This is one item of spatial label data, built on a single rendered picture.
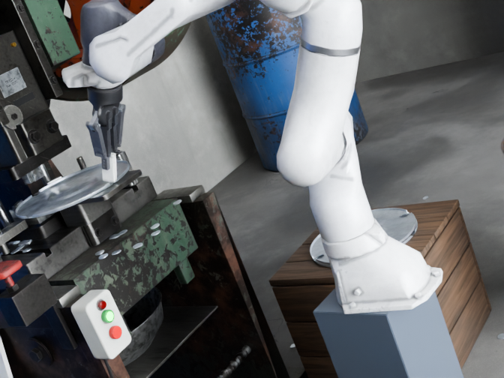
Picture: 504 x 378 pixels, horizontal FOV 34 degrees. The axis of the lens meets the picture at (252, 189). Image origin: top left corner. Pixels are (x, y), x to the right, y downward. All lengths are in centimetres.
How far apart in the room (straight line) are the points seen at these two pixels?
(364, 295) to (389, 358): 13
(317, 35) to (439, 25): 359
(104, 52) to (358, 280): 66
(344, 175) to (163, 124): 257
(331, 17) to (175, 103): 280
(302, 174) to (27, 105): 79
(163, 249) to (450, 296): 73
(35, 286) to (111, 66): 48
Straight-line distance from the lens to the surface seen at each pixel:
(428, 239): 208
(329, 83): 149
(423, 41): 511
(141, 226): 200
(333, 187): 161
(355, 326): 167
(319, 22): 147
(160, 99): 414
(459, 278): 222
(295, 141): 149
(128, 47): 160
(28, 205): 206
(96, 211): 198
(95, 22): 173
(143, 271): 199
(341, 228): 160
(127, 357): 212
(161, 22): 157
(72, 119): 373
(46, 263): 192
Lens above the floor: 123
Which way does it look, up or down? 18 degrees down
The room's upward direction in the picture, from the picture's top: 22 degrees counter-clockwise
